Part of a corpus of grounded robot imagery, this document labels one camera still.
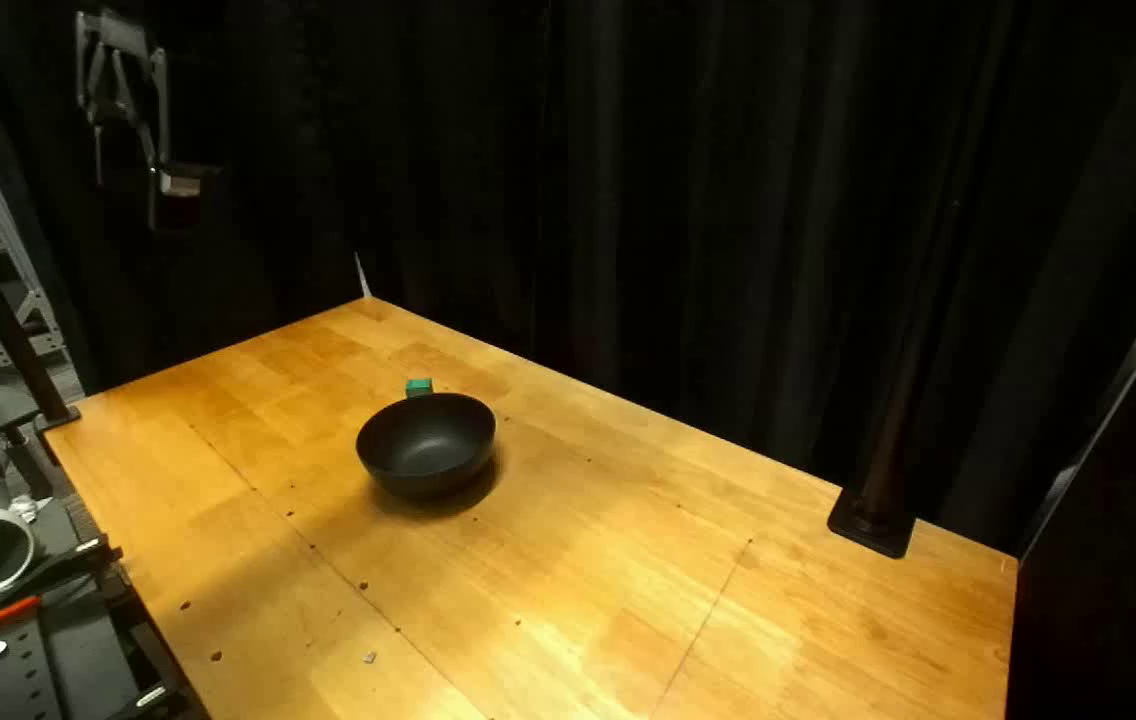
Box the green block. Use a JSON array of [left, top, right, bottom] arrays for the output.
[[406, 377, 432, 401]]

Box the black vertical pole with base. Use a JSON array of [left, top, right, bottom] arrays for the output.
[[825, 0, 1077, 548]]

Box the black panel with metal edge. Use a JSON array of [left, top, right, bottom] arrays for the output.
[[1004, 345, 1136, 720]]

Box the black curtain backdrop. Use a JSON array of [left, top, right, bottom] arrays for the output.
[[0, 0, 1136, 548]]

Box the orange handled tool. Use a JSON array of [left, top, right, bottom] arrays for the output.
[[0, 593, 44, 629]]

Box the grey metal bracket on curtain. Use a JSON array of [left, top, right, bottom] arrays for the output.
[[74, 7, 211, 227]]

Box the black bowl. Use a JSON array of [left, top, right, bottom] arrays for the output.
[[355, 390, 495, 498]]

